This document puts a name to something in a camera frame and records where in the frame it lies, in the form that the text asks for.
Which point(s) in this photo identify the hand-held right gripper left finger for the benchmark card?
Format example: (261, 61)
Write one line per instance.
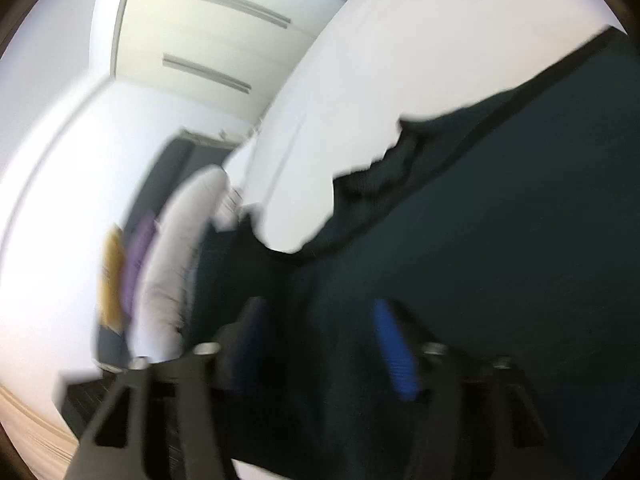
(250, 345)

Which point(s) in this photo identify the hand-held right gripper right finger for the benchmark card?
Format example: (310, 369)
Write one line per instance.
(397, 355)

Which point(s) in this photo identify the dark green sweater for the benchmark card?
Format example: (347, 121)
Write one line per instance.
(500, 260)

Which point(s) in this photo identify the white hanging garment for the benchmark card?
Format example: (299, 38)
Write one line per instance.
(172, 260)

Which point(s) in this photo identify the purple hanging garment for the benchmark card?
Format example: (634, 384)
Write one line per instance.
(137, 265)

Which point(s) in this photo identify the yellow hanging garment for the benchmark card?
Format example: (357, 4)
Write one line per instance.
(111, 280)

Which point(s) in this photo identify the black flat object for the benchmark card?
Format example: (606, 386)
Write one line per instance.
(87, 400)

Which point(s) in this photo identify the wooden baseboard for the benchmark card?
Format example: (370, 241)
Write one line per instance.
(35, 425)

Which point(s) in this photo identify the long ceiling light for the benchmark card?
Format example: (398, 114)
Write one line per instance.
(237, 5)
(207, 73)

